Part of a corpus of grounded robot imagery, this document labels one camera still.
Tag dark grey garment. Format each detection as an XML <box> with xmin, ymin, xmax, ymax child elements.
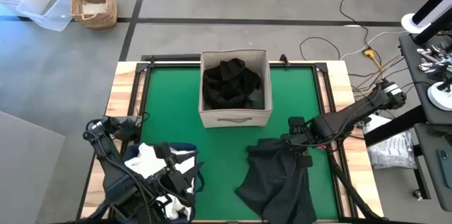
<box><xmin>234</xmin><ymin>138</ymin><xmax>318</xmax><ymax>224</ymax></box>

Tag white desk lamp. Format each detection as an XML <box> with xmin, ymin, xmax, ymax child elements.
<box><xmin>427</xmin><ymin>75</ymin><xmax>452</xmax><ymax>112</ymax></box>

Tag yellow extension cord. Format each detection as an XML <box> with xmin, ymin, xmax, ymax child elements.
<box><xmin>352</xmin><ymin>48</ymin><xmax>403</xmax><ymax>98</ymax></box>

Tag wicker basket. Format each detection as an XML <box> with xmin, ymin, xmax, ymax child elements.
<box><xmin>70</xmin><ymin>0</ymin><xmax>118</xmax><ymax>30</ymax></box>

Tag black stand pole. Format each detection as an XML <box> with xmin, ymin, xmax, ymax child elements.
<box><xmin>412</xmin><ymin>6</ymin><xmax>452</xmax><ymax>47</ymax></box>

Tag black garment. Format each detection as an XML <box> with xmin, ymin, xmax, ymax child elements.
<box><xmin>201</xmin><ymin>57</ymin><xmax>263</xmax><ymax>110</ymax></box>

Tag clear plastic bin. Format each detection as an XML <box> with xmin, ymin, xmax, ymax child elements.
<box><xmin>16</xmin><ymin>0</ymin><xmax>73</xmax><ymax>33</ymax></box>

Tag white tower device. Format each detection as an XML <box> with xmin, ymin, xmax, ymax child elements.
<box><xmin>401</xmin><ymin>0</ymin><xmax>452</xmax><ymax>35</ymax></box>

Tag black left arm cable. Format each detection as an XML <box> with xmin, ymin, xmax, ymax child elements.
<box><xmin>84</xmin><ymin>117</ymin><xmax>156</xmax><ymax>224</ymax></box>

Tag black aluminium table frame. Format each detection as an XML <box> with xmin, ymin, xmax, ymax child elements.
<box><xmin>76</xmin><ymin>53</ymin><xmax>386</xmax><ymax>224</ymax></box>

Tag beige fabric storage box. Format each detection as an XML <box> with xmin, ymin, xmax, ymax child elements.
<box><xmin>198</xmin><ymin>48</ymin><xmax>273</xmax><ymax>129</ymax></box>

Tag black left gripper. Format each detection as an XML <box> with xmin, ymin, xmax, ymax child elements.
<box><xmin>153</xmin><ymin>141</ymin><xmax>196</xmax><ymax>208</ymax></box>

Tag white floor cable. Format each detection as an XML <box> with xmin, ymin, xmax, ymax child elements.
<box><xmin>340</xmin><ymin>30</ymin><xmax>409</xmax><ymax>61</ymax></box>

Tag clear plastic bag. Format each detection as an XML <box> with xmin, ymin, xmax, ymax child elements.
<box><xmin>363</xmin><ymin>116</ymin><xmax>418</xmax><ymax>170</ymax></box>

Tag navy blue cloth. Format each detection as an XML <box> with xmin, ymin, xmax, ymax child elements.
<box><xmin>121</xmin><ymin>141</ymin><xmax>206</xmax><ymax>224</ymax></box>

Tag green table mat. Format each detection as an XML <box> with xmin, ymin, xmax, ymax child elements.
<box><xmin>141</xmin><ymin>65</ymin><xmax>340</xmax><ymax>221</ymax></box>

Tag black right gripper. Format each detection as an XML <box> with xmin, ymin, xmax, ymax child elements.
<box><xmin>281</xmin><ymin>116</ymin><xmax>319</xmax><ymax>168</ymax></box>

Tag shiny metal parts pile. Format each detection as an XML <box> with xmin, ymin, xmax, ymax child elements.
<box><xmin>416</xmin><ymin>42</ymin><xmax>452</xmax><ymax>82</ymax></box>

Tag grey board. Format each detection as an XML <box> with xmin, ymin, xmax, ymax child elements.
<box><xmin>0</xmin><ymin>110</ymin><xmax>66</xmax><ymax>224</ymax></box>

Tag black desk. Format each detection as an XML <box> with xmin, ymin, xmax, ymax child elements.
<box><xmin>363</xmin><ymin>105</ymin><xmax>452</xmax><ymax>213</ymax></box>
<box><xmin>398</xmin><ymin>33</ymin><xmax>452</xmax><ymax>126</ymax></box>

